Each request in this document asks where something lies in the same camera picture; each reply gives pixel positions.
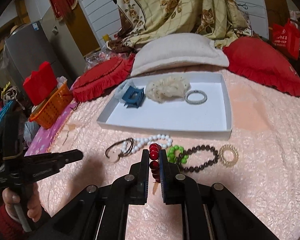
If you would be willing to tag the red ruffled pillow left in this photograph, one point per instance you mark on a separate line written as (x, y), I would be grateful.
(97, 80)

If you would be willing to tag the red ruffled pillow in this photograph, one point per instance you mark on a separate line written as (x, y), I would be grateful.
(257, 61)
(97, 80)

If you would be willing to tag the beige pillow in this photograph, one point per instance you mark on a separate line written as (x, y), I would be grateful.
(178, 50)

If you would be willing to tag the red ruffled pillow right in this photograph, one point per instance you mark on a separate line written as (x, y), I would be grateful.
(257, 61)

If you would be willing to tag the light blue fluffy scrunchie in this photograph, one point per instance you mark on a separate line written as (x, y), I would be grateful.
(122, 88)

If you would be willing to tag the left hand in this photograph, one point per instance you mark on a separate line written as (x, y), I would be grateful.
(34, 208)

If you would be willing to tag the red box in basket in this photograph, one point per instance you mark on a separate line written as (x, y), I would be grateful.
(39, 85)

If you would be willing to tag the white shallow tray box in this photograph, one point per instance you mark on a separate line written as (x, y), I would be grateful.
(210, 120)

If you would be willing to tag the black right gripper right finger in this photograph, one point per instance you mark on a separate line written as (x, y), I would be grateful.
(176, 188)

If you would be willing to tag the blue hair claw clip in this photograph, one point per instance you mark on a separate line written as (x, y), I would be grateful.
(133, 97)

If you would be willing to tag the cream lace scrunchie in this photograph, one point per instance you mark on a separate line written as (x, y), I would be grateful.
(168, 88)

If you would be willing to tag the red shopping bag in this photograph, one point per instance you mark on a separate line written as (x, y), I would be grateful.
(286, 39)

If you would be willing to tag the grey refrigerator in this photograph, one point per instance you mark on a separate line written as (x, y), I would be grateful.
(27, 47)

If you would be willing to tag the orange plastic basket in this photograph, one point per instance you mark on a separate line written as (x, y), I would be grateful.
(47, 113)

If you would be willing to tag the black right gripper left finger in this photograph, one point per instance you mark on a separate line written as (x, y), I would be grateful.
(132, 189)

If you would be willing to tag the floral beige quilt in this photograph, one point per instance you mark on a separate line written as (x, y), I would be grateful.
(143, 21)

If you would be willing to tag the purple floral bedsheet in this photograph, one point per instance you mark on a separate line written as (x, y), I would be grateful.
(45, 137)

